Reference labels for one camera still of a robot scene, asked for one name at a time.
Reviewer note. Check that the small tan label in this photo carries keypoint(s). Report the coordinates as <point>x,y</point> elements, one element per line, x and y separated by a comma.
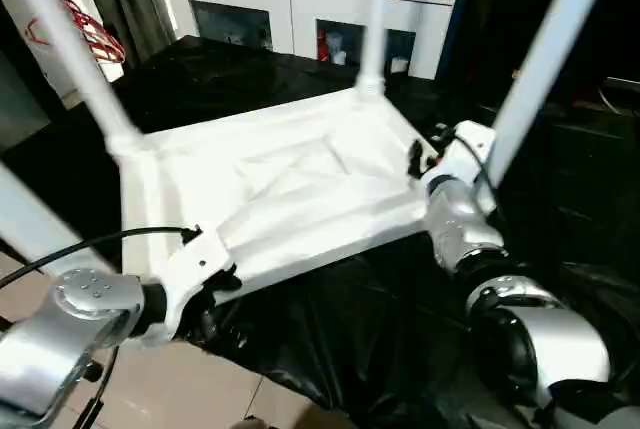
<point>517,74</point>

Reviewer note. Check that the long dark bar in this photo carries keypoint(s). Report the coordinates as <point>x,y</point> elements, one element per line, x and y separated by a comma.
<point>622,85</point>

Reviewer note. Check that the grey curtain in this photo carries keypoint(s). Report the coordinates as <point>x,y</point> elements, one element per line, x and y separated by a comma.
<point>137,4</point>

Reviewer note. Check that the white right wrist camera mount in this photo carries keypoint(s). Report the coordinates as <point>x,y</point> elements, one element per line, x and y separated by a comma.
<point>470,149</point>

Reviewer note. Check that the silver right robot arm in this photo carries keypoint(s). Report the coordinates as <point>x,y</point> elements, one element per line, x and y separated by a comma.
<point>465,229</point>

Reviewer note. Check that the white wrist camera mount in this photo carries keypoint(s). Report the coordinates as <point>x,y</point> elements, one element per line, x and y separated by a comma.
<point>470,149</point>
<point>195,259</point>

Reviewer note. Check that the black mat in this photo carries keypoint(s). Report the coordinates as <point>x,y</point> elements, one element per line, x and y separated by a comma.
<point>550,224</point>

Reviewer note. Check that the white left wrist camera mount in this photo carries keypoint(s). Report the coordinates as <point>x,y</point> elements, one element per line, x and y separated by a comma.
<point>195,259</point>

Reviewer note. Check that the white plastic table top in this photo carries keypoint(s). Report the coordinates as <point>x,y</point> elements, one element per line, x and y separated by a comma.
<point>275,174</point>

